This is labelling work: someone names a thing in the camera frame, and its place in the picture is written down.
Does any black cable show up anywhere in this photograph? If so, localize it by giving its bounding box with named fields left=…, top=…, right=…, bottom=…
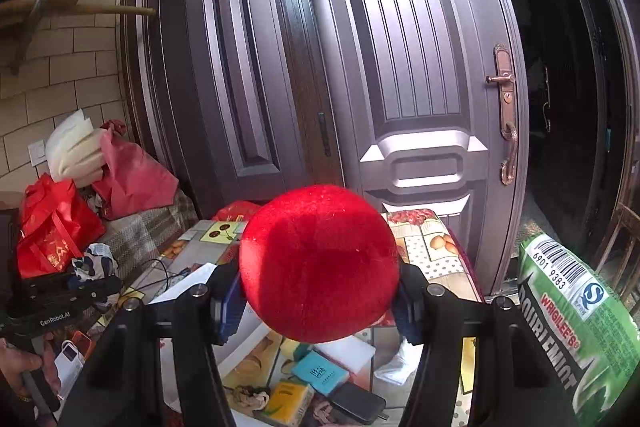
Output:
left=120, top=257, right=191, bottom=295

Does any copper door handle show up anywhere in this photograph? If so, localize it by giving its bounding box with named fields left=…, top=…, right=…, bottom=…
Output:
left=486, top=43, right=518, bottom=186

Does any plaid covered sofa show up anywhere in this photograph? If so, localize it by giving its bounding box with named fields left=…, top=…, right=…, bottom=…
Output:
left=98, top=191, right=198, bottom=285

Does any yellow green sponge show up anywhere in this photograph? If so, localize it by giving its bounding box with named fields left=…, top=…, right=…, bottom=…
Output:
left=257, top=381, right=314, bottom=427

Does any red gift bag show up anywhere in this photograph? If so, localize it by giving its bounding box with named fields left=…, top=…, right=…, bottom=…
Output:
left=17, top=173, right=105, bottom=279

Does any white foam sheets stack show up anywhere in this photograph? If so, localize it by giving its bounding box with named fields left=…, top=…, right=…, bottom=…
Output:
left=46, top=109, right=106, bottom=188

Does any wooden bamboo pole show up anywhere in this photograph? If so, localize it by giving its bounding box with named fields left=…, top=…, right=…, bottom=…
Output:
left=1, top=0, right=156, bottom=28

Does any white shallow tray box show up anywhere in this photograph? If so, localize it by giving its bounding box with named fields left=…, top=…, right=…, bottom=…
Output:
left=147, top=261, right=279, bottom=414

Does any fruit pattern tablecloth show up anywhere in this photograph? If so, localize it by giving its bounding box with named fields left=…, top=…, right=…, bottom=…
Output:
left=122, top=210, right=480, bottom=426

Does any white foam block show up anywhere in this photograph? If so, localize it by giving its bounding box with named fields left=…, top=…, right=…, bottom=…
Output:
left=314, top=336, right=375, bottom=374

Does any white wall switch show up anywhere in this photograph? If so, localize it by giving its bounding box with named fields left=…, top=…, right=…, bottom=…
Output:
left=27, top=140, right=47, bottom=167

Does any black power adapter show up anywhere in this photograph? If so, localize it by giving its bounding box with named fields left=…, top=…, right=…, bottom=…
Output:
left=329, top=381, right=386, bottom=425

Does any teal small box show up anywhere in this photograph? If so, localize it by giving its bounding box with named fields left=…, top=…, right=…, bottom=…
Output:
left=292, top=351, right=349, bottom=397

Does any green Wrigley's gum pillow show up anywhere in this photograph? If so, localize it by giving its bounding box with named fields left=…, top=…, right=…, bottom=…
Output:
left=518, top=233, right=639, bottom=426

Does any braided brown rope knot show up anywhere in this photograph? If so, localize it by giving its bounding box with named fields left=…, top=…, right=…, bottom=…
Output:
left=224, top=386, right=270, bottom=415

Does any person's left hand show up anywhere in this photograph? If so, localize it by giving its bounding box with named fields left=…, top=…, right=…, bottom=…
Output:
left=0, top=333, right=61, bottom=401

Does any white crumpled tissue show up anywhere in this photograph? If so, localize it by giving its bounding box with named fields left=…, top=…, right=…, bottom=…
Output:
left=374, top=339, right=423, bottom=386

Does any black white patterned cloth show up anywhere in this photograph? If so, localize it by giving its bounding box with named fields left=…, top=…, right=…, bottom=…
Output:
left=70, top=243, right=118, bottom=284

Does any red plush ball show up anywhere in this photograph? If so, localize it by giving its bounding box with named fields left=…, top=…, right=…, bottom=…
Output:
left=239, top=185, right=400, bottom=343

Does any purple metal double door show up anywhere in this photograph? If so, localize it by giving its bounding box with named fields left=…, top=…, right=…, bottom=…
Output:
left=122, top=0, right=528, bottom=295

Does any red bag behind table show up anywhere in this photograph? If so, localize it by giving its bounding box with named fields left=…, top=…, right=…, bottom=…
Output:
left=212, top=200, right=262, bottom=222

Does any dark red plastic bag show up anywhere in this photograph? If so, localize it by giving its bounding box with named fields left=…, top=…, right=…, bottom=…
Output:
left=92, top=120, right=179, bottom=221

